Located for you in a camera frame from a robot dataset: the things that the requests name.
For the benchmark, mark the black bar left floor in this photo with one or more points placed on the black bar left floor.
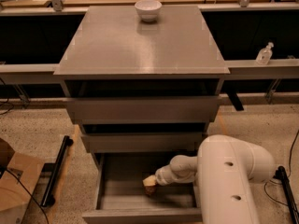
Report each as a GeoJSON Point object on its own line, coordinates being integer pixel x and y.
{"type": "Point", "coordinates": [54, 169]}

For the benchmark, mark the grey top drawer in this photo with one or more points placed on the grey top drawer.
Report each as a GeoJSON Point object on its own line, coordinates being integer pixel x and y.
{"type": "Point", "coordinates": [186, 109]}

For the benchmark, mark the grey drawer cabinet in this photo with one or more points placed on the grey drawer cabinet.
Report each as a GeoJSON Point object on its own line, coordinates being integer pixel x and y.
{"type": "Point", "coordinates": [142, 92]}

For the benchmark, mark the grey metal rail frame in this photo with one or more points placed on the grey metal rail frame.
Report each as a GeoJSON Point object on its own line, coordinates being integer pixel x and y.
{"type": "Point", "coordinates": [28, 70]}

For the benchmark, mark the open bottom drawer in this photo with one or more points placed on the open bottom drawer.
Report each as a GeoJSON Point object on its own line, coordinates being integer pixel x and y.
{"type": "Point", "coordinates": [121, 196]}

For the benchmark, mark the brown cardboard box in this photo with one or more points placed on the brown cardboard box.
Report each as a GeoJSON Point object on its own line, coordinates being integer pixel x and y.
{"type": "Point", "coordinates": [17, 182]}

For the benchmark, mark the clear sanitizer pump bottle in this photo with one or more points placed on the clear sanitizer pump bottle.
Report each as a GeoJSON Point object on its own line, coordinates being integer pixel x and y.
{"type": "Point", "coordinates": [265, 54]}

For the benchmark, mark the red coke can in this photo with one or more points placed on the red coke can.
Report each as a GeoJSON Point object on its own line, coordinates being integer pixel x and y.
{"type": "Point", "coordinates": [150, 190]}

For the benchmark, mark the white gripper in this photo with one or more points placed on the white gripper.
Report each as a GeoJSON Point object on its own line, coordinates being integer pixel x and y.
{"type": "Point", "coordinates": [162, 175]}

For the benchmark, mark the grey middle drawer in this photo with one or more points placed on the grey middle drawer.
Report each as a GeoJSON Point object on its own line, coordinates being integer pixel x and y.
{"type": "Point", "coordinates": [141, 142]}

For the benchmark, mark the grey drawer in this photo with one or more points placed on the grey drawer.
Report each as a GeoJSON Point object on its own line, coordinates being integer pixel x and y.
{"type": "Point", "coordinates": [141, 142]}
{"type": "Point", "coordinates": [186, 109]}

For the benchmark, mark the white ceramic bowl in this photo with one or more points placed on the white ceramic bowl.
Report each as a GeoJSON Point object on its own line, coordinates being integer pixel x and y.
{"type": "Point", "coordinates": [148, 10]}

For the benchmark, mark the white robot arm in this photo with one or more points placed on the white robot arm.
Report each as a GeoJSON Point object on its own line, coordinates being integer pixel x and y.
{"type": "Point", "coordinates": [223, 170]}

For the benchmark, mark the black stand right floor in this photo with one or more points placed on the black stand right floor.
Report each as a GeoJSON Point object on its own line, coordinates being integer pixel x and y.
{"type": "Point", "coordinates": [281, 175]}

